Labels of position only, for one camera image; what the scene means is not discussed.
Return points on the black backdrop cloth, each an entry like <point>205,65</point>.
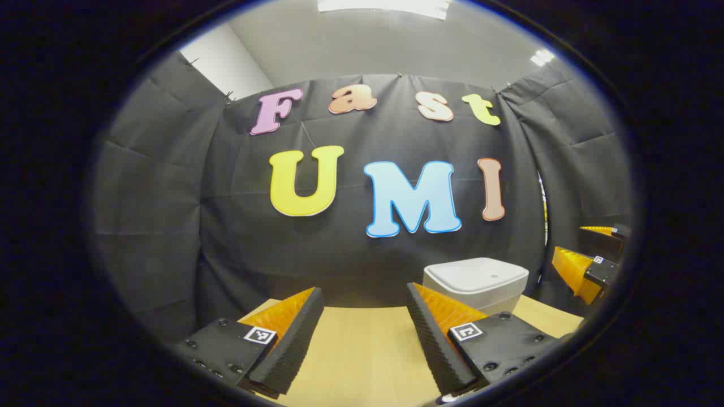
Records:
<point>317,254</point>

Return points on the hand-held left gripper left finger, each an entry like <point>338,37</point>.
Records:
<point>294,339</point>

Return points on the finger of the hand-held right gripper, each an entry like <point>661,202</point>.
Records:
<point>574,268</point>
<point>602,243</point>

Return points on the white desktop garbage bin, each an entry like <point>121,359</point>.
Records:
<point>475,277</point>

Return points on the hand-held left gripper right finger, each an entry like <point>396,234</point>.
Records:
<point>432,339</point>

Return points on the wooden desktop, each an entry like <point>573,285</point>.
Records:
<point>362,356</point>

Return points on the ceiling light panel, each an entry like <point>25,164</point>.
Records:
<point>384,5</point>
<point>542,56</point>

